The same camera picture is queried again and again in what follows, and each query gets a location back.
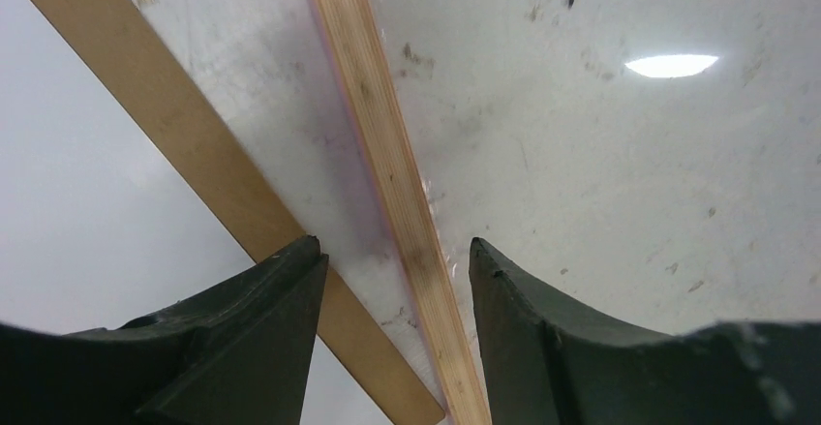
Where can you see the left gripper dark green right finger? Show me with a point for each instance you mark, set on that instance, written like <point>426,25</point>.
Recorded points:
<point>551,359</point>

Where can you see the light wooden picture frame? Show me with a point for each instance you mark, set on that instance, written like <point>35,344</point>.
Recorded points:
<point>352,36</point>

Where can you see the brown frame backing board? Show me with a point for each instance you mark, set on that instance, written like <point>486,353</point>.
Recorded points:
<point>127,56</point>

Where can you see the white photo paper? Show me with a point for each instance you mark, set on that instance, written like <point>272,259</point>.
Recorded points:
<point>97,228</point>

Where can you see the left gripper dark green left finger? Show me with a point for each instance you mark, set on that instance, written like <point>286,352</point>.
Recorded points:
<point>236,353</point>

